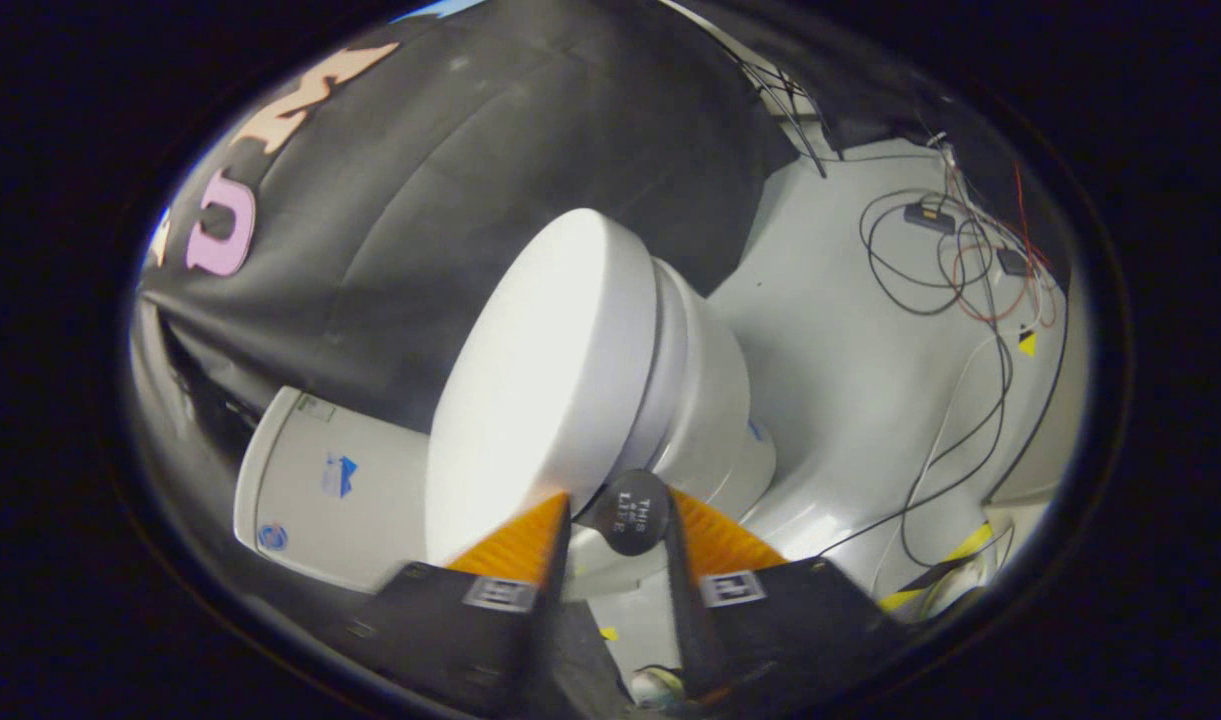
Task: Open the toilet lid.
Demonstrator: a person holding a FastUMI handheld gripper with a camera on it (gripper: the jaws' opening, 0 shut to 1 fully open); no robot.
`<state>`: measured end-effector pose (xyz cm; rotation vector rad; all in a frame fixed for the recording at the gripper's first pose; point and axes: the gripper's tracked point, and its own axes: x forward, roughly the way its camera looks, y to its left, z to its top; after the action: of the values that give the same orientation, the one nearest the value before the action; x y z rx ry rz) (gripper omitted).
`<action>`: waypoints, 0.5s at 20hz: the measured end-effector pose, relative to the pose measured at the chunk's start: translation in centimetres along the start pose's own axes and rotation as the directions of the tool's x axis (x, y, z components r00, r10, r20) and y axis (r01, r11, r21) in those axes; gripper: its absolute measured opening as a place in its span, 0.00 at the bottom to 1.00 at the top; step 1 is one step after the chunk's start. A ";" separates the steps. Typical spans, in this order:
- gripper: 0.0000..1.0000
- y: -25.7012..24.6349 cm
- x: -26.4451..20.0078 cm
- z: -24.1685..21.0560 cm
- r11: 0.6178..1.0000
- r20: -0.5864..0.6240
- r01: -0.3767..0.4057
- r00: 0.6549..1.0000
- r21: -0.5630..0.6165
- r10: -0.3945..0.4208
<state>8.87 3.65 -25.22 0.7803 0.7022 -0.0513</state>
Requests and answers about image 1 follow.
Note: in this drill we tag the white toilet lid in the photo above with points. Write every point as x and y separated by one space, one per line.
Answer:
540 370

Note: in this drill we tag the yellow black floor tape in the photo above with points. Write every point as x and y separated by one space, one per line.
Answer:
960 548

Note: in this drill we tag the black round lid tab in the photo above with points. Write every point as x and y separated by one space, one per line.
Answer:
632 512

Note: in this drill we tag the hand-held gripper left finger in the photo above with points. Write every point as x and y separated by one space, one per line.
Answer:
560 650

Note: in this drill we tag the white toilet with tank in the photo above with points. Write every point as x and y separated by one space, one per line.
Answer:
310 500

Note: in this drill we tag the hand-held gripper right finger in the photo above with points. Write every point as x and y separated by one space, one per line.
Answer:
690 620

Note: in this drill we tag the black power adapter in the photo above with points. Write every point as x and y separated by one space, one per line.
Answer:
1013 262
928 217

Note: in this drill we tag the black backdrop cloth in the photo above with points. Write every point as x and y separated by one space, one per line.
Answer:
420 200

